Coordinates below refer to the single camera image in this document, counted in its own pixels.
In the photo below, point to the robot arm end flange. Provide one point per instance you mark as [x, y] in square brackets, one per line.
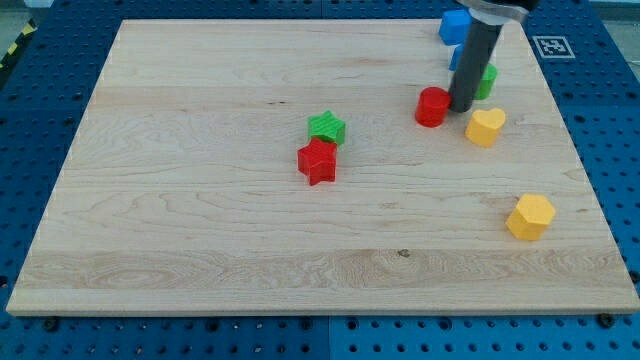
[499, 12]

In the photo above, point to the green circle block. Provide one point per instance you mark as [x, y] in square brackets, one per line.
[487, 82]

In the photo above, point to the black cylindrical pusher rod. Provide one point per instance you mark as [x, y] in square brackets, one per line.
[472, 63]

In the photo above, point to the small blue block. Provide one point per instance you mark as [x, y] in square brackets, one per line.
[457, 51]

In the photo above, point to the yellow heart block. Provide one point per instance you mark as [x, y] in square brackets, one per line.
[485, 126]

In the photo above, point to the blue cube block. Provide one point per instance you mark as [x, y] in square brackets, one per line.
[454, 26]

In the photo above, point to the yellow hexagon block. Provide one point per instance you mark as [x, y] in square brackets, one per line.
[531, 216]

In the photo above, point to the green star block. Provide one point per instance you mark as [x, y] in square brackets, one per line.
[327, 127]

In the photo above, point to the black bolt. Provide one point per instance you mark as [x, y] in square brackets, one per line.
[605, 320]
[50, 324]

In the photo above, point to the black bolt lower right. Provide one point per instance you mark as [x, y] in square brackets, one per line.
[605, 320]

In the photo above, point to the red star block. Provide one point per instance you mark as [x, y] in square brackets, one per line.
[318, 161]

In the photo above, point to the wooden board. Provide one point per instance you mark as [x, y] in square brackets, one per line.
[181, 194]

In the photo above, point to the black bolt lower left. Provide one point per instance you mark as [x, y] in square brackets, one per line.
[50, 324]

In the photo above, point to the red cylinder block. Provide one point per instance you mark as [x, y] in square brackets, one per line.
[432, 107]

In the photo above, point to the white fiducial marker tag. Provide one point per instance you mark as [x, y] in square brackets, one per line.
[553, 47]

